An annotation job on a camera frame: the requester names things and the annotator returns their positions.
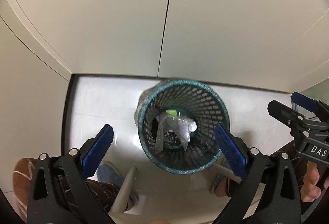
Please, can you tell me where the clear bubble wrap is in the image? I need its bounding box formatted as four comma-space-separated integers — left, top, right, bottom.
155, 112, 197, 152

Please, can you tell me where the person's right hand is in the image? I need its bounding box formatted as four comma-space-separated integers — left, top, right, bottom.
301, 161, 322, 202

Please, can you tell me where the brown floor mat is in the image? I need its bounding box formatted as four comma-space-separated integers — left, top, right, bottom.
13, 158, 37, 223

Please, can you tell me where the blue slipper left foot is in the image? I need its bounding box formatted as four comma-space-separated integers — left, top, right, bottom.
96, 162, 139, 210

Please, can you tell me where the teal mesh trash basket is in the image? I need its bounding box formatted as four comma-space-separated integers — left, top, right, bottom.
134, 78, 230, 174

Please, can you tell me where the green and white carton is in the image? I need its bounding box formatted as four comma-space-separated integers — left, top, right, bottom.
166, 109, 178, 116

